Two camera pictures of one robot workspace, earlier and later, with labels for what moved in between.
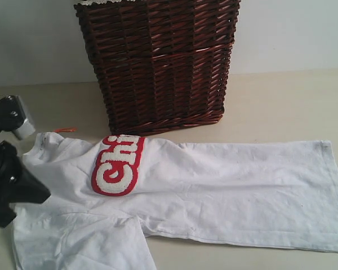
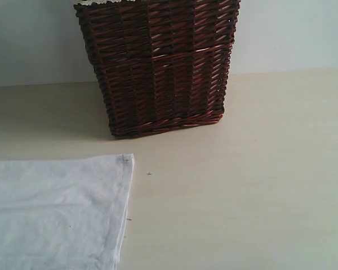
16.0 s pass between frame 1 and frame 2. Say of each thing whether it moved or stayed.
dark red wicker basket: stayed
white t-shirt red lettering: moved
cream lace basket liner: stayed
